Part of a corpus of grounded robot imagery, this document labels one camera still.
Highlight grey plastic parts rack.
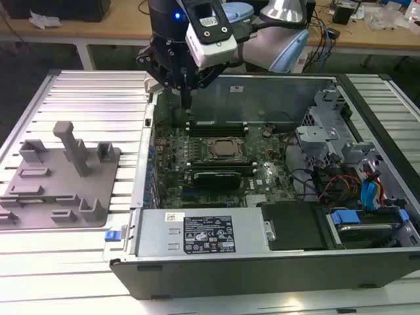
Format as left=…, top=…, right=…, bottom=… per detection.
left=0, top=120, right=122, bottom=229

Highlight wooden desk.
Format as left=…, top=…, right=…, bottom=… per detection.
left=0, top=0, right=420, bottom=57

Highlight clear plastic bags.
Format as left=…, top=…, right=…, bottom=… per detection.
left=363, top=0, right=420, bottom=33

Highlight grey metal drive cage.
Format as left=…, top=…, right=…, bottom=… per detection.
left=294, top=87, right=385, bottom=167

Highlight black RAM slot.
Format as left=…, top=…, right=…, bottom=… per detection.
left=186, top=127, right=249, bottom=138
left=185, top=119, right=249, bottom=129

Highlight silver CPU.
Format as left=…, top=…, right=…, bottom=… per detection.
left=211, top=139, right=244, bottom=158

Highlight green RAM stick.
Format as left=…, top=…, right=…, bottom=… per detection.
left=187, top=163, right=257, bottom=180

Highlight small black box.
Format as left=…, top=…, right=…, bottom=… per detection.
left=331, top=2, right=358, bottom=24

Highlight white plastic latch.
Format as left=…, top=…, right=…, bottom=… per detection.
left=144, top=77, right=163, bottom=95

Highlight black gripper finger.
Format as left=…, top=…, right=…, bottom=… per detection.
left=186, top=61, right=228, bottom=110
left=135, top=45, right=189, bottom=110

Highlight CPU socket with metal cover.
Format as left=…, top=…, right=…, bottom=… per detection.
left=205, top=136, right=249, bottom=161

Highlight black plastic drive cover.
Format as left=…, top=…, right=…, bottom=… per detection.
left=257, top=201, right=331, bottom=253

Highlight hard disk in blue carrier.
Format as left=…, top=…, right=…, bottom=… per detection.
left=326, top=209, right=410, bottom=249

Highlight crumpled white paper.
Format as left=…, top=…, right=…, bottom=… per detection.
left=28, top=9, right=62, bottom=31

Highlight red yellow wire bundle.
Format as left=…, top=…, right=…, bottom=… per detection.
left=318, top=175, right=362, bottom=201

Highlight black graphics card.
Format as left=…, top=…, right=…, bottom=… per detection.
left=191, top=169, right=244, bottom=192

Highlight green motherboard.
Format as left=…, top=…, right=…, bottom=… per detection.
left=152, top=98, right=298, bottom=209

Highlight silver chipset heatsink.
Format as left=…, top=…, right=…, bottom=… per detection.
left=245, top=194, right=269, bottom=208

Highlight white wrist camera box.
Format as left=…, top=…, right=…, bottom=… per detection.
left=184, top=0, right=238, bottom=70

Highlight blue flat wire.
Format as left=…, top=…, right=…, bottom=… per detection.
left=360, top=165, right=384, bottom=211

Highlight silver power supply with label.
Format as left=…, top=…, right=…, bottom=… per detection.
left=133, top=207, right=274, bottom=259

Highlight black open PC case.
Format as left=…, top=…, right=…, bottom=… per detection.
left=101, top=72, right=420, bottom=301

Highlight black equipment box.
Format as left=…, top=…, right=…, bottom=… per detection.
left=6, top=0, right=111, bottom=23

